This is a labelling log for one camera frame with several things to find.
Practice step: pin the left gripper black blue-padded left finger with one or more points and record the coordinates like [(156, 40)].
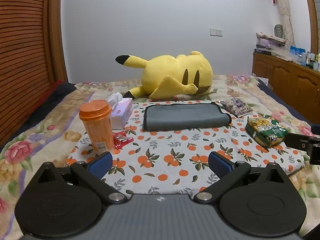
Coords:
[(90, 176)]

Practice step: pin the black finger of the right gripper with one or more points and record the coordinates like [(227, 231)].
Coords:
[(304, 143)]

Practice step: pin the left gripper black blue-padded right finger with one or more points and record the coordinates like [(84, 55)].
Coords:
[(230, 175)]

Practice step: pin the purple and grey towel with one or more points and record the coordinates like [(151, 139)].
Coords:
[(184, 116)]

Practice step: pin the red snack packet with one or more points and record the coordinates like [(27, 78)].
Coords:
[(120, 139)]

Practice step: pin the green yellow snack bag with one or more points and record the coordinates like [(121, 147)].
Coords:
[(267, 132)]

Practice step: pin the orange-print white cloth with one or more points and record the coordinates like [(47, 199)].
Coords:
[(177, 161)]

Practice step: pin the floral bed blanket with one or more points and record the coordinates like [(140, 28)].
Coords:
[(60, 137)]

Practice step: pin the orange lidded plastic cup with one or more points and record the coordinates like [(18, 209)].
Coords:
[(96, 117)]

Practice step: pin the wooden sideboard cabinet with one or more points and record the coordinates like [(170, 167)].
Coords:
[(297, 86)]

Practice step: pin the purple snack packet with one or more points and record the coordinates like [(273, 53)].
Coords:
[(237, 107)]

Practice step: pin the pink tissue box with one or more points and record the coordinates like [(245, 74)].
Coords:
[(121, 110)]

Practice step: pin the bottles on cabinet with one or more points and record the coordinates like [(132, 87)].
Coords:
[(309, 61)]

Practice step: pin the blue white box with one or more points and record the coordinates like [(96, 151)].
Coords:
[(296, 54)]

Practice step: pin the stack of books and papers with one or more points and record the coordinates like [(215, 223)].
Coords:
[(270, 45)]

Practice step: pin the yellow Pikachu plush toy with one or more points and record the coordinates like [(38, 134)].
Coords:
[(166, 76)]

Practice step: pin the small grey desk fan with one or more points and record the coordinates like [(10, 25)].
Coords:
[(279, 31)]

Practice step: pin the wooden louvered door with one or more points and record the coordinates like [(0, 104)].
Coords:
[(32, 59)]

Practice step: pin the white wall switch plate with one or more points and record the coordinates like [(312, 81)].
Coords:
[(215, 32)]

